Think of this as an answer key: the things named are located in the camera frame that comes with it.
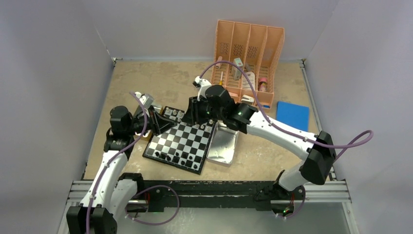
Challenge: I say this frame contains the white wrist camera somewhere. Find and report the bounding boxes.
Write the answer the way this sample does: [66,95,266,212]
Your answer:
[192,76,212,101]
[134,92,154,115]

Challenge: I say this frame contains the white green small box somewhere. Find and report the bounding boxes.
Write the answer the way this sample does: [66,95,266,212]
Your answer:
[231,57,244,80]

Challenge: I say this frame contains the blue notebook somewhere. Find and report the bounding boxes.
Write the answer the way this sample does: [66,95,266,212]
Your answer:
[276,101,310,132]

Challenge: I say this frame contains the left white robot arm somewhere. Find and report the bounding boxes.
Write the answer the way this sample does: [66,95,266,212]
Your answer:
[66,106,177,234]

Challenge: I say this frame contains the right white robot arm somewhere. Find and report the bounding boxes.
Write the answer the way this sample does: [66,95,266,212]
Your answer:
[182,79,336,198]

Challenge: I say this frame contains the white striped bottle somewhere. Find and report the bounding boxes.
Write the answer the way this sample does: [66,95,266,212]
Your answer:
[241,72,255,90]

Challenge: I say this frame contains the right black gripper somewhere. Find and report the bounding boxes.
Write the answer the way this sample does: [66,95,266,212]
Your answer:
[183,95,225,126]

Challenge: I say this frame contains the black white chess board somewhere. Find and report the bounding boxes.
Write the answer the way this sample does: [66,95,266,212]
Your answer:
[143,106,217,175]

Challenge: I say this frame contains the metal tin with black pieces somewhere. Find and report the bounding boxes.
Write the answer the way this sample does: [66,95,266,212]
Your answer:
[141,105,159,140]

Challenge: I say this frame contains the pink tape roll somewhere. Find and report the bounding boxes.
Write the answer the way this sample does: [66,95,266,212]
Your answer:
[258,77,268,92]

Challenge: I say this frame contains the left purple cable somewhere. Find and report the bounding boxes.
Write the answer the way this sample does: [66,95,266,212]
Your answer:
[85,92,149,234]

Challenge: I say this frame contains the peach plastic desk organizer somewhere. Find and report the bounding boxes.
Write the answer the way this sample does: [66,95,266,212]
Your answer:
[210,20,285,110]

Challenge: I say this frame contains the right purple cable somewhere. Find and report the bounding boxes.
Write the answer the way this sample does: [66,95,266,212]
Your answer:
[198,60,374,162]

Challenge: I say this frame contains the white stapler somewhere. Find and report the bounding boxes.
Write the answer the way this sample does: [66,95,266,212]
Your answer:
[241,94,255,105]

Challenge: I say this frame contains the yellow white pen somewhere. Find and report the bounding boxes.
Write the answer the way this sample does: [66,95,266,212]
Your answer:
[219,71,224,86]

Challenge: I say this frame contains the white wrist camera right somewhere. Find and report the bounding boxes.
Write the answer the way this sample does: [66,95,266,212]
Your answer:
[192,76,212,101]

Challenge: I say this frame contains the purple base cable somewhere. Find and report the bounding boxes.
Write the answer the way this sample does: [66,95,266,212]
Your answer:
[124,185,181,226]

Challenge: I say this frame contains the empty metal tin lid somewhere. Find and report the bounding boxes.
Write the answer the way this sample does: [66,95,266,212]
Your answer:
[206,121,239,167]

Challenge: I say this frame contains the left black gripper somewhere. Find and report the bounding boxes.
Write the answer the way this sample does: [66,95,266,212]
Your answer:
[126,105,176,137]

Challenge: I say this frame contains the pink small tube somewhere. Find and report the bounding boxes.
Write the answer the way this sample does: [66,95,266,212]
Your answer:
[215,56,223,69]

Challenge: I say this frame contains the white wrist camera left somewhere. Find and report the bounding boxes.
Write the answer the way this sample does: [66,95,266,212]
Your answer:
[134,92,154,115]

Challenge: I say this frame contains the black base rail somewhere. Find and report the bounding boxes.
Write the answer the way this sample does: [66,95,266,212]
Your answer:
[113,179,305,214]

